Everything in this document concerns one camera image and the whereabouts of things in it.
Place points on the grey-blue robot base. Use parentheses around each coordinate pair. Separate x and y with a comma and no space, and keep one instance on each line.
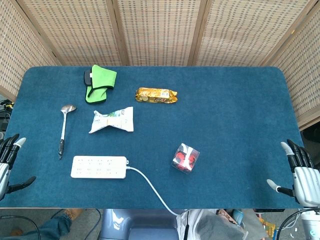
(135,225)

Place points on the gold biscuit packet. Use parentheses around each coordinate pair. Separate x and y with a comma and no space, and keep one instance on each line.
(156,95)

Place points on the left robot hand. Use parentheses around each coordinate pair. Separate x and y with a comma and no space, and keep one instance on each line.
(5,160)

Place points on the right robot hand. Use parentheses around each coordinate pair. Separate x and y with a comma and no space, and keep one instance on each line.
(303,180)

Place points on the crumpled white snack bag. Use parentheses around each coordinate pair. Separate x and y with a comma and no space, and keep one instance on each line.
(112,120)

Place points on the white power strip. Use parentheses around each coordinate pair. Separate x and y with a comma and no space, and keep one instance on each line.
(98,167)

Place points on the woven bamboo folding screen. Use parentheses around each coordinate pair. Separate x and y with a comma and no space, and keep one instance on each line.
(160,30)

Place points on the clear box red contents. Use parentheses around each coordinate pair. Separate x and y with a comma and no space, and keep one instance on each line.
(185,158)

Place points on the person's leg in jeans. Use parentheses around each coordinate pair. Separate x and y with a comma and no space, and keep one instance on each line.
(42,228)

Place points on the brown boot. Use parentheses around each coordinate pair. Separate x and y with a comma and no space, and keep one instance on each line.
(73,214)

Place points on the blue felt table mat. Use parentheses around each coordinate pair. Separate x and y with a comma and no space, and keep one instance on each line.
(225,125)

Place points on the green microfiber cloth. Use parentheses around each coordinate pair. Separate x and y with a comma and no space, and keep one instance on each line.
(100,82)

